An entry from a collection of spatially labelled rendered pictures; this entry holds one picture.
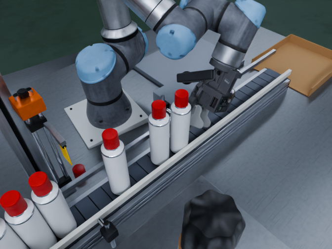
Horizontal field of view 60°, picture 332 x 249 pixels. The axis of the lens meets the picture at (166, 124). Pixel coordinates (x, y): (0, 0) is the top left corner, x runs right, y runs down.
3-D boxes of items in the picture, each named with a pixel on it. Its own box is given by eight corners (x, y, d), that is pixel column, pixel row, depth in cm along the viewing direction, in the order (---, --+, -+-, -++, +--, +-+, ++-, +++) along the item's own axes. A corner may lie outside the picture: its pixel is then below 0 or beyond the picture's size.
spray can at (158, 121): (159, 170, 77) (157, 115, 63) (146, 158, 80) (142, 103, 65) (173, 159, 80) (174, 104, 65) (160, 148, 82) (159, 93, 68)
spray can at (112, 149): (118, 200, 71) (106, 147, 56) (106, 186, 74) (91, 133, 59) (135, 187, 74) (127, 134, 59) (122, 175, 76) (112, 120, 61)
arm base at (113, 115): (98, 136, 91) (90, 113, 84) (81, 109, 100) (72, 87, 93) (140, 116, 96) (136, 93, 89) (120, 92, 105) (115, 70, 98)
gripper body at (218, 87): (211, 115, 71) (233, 71, 67) (186, 99, 76) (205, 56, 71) (225, 114, 77) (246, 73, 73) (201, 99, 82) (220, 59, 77)
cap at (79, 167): (83, 181, 81) (81, 174, 78) (72, 178, 81) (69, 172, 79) (88, 171, 83) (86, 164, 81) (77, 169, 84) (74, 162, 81)
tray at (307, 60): (308, 97, 106) (312, 88, 103) (249, 66, 119) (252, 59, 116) (344, 64, 120) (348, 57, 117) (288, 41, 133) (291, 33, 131)
